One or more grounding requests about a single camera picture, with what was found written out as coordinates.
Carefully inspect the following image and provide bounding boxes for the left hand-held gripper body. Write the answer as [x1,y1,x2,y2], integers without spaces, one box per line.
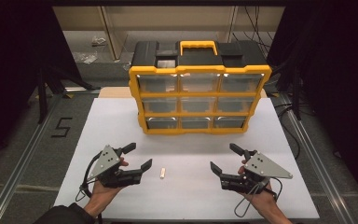
[89,145,144,189]

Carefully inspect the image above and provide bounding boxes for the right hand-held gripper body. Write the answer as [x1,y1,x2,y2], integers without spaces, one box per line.
[219,151,294,195]

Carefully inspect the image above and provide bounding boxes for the yellow and black drawer organizer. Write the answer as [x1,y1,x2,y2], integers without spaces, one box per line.
[128,40,273,135]

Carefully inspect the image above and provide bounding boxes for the person's right hand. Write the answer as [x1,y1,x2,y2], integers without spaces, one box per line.
[237,160,278,213]

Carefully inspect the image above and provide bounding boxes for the person's left hand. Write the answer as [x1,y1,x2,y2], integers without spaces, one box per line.
[83,157,131,217]

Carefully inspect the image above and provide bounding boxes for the wooden board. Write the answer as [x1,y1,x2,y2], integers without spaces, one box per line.
[98,86,269,99]

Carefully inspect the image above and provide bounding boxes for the grid of clear drawers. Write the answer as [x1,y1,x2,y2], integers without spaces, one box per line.
[136,73,266,130]

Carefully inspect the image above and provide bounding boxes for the black metal stand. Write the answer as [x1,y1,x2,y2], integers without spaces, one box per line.
[36,66,102,125]

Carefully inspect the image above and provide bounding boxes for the clear plastic bag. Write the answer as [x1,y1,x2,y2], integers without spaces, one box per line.
[72,50,99,65]
[90,35,107,48]

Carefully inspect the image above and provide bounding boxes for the black curtain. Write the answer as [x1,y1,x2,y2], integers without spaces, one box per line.
[0,0,87,171]
[266,0,358,213]

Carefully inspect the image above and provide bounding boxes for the beige cabinet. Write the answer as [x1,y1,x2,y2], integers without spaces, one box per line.
[52,6,285,61]

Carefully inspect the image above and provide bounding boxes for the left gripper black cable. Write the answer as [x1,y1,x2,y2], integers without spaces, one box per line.
[75,151,104,203]

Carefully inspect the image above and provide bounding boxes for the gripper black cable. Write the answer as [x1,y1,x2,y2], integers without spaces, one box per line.
[75,151,104,203]
[233,176,283,218]

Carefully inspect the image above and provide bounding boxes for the black floor cable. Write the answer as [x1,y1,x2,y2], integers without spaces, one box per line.
[272,102,303,161]

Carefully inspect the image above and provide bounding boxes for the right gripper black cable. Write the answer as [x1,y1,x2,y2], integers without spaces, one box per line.
[233,176,283,218]

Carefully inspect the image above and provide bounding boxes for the metal floor rail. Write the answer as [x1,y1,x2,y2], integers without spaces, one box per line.
[0,92,62,224]
[278,92,357,224]

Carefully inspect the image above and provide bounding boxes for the hanging black cables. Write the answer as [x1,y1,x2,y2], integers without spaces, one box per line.
[231,6,276,50]

